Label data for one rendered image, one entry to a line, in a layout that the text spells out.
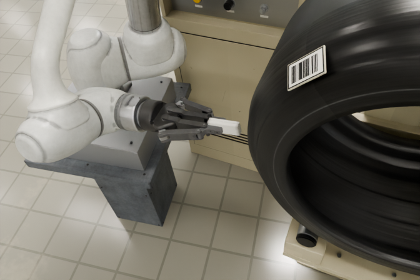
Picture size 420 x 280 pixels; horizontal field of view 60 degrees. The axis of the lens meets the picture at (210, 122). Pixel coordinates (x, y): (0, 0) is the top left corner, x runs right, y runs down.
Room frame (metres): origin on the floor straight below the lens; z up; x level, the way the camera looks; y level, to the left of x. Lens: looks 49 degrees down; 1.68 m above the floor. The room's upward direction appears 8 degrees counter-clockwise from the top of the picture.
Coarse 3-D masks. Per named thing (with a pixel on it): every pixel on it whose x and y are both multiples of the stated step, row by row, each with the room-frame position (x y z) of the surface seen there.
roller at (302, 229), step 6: (300, 228) 0.33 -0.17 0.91; (306, 228) 0.33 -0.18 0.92; (300, 234) 0.32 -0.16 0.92; (306, 234) 0.31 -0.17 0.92; (312, 234) 0.31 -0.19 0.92; (300, 240) 0.31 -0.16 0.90; (306, 240) 0.31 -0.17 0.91; (312, 240) 0.30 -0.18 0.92; (306, 246) 0.30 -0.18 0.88; (312, 246) 0.30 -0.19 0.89
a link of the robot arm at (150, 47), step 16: (128, 0) 0.97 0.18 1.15; (144, 0) 0.95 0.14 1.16; (128, 16) 0.99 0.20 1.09; (144, 16) 0.96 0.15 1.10; (160, 16) 1.00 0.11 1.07; (128, 32) 0.98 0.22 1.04; (144, 32) 0.96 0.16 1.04; (160, 32) 0.97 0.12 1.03; (176, 32) 1.04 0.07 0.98; (128, 48) 0.97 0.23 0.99; (144, 48) 0.94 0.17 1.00; (160, 48) 0.95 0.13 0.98; (176, 48) 0.99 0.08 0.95; (128, 64) 0.94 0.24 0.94; (144, 64) 0.94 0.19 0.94; (160, 64) 0.96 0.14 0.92; (176, 64) 0.98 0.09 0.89; (128, 80) 0.95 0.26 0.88
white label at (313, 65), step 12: (324, 48) 0.34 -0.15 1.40; (300, 60) 0.36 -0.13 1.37; (312, 60) 0.34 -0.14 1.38; (324, 60) 0.33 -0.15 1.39; (288, 72) 0.36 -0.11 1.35; (300, 72) 0.34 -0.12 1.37; (312, 72) 0.32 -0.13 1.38; (324, 72) 0.31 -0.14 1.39; (288, 84) 0.34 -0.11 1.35; (300, 84) 0.32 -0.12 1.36
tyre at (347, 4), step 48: (336, 0) 0.43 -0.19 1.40; (384, 0) 0.36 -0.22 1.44; (288, 48) 0.40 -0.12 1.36; (336, 48) 0.34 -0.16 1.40; (384, 48) 0.30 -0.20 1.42; (288, 96) 0.34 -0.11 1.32; (336, 96) 0.30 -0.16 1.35; (384, 96) 0.28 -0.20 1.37; (288, 144) 0.32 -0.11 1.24; (336, 144) 0.51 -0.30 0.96; (384, 144) 0.48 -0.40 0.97; (288, 192) 0.32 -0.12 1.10; (336, 192) 0.40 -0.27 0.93; (384, 192) 0.39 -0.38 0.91; (336, 240) 0.27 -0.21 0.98; (384, 240) 0.29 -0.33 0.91
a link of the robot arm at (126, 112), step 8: (128, 96) 0.63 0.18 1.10; (136, 96) 0.62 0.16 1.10; (144, 96) 0.63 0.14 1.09; (120, 104) 0.61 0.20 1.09; (128, 104) 0.60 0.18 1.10; (136, 104) 0.60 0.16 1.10; (120, 112) 0.59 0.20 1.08; (128, 112) 0.58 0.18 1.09; (136, 112) 0.58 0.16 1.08; (120, 120) 0.58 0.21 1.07; (128, 120) 0.57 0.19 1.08; (136, 120) 0.57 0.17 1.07; (128, 128) 0.57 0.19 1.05; (136, 128) 0.56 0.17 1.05
